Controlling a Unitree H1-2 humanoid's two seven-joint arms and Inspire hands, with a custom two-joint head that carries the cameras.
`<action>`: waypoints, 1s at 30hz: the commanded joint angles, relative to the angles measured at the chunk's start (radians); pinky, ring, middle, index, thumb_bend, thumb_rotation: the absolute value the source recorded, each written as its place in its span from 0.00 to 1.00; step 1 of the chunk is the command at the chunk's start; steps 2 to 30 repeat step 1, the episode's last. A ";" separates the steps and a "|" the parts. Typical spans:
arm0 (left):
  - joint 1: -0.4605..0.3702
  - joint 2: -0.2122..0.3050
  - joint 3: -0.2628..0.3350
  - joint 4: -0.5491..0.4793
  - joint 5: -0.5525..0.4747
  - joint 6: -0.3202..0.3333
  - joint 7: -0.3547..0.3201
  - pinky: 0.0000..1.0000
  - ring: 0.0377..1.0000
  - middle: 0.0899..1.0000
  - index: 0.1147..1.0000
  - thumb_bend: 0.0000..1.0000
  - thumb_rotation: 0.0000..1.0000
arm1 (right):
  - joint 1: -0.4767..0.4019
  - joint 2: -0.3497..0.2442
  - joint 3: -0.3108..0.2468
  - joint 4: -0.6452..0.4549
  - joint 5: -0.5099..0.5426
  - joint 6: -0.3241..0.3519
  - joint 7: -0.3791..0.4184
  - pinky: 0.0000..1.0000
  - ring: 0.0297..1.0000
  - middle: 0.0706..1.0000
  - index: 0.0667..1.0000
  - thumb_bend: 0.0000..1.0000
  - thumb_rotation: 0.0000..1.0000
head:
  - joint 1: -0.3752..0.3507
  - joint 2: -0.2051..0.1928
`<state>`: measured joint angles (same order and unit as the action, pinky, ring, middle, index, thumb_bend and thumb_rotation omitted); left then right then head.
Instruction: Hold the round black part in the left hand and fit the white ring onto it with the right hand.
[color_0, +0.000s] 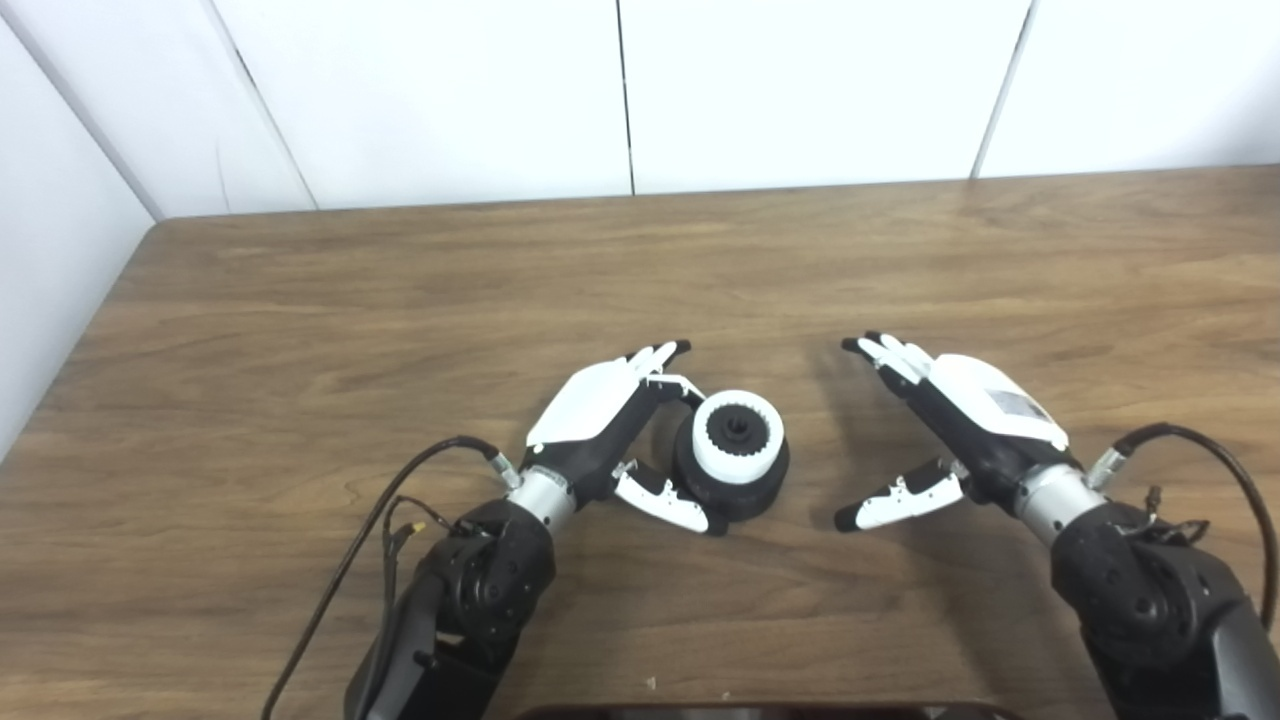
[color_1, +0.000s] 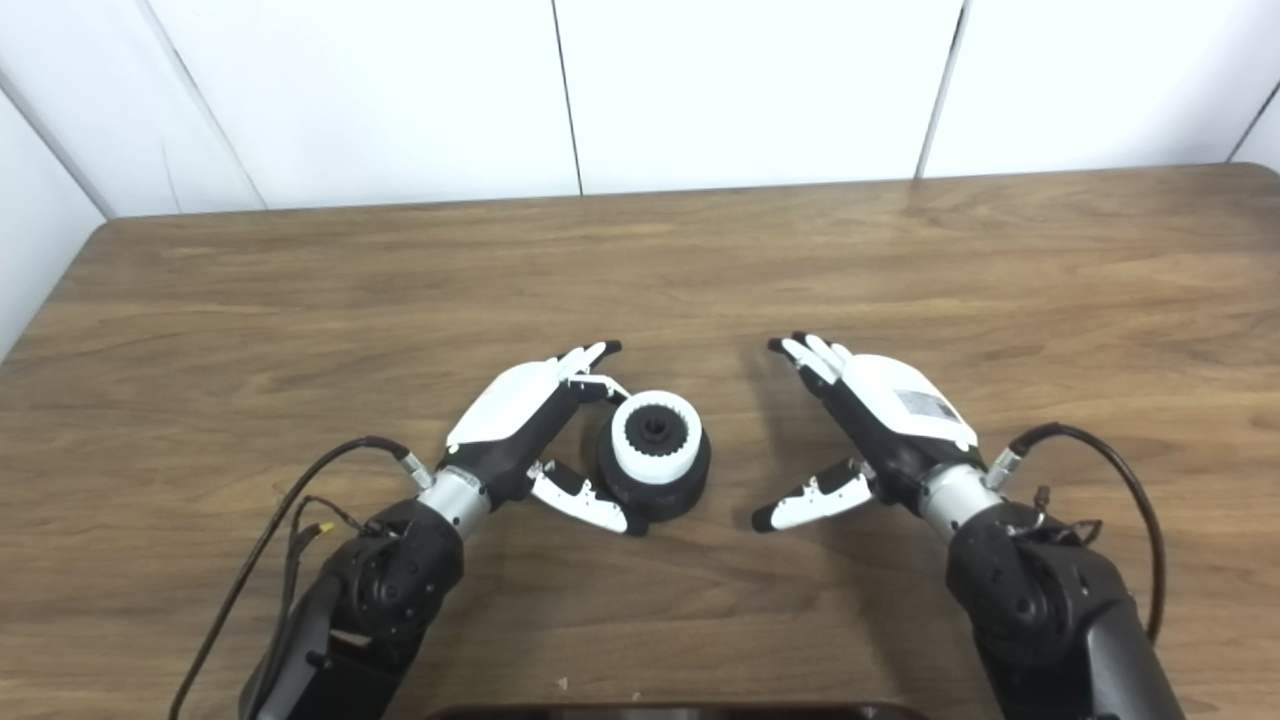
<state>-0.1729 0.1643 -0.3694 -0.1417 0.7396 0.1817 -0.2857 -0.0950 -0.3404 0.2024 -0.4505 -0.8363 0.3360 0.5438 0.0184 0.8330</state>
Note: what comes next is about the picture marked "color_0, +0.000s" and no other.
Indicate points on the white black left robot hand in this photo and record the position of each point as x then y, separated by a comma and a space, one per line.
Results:
590, 415

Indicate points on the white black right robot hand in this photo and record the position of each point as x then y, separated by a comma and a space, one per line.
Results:
985, 420

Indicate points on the round black plastic part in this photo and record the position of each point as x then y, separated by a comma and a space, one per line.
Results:
750, 495

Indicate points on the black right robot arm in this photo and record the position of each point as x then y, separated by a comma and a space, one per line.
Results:
1150, 590

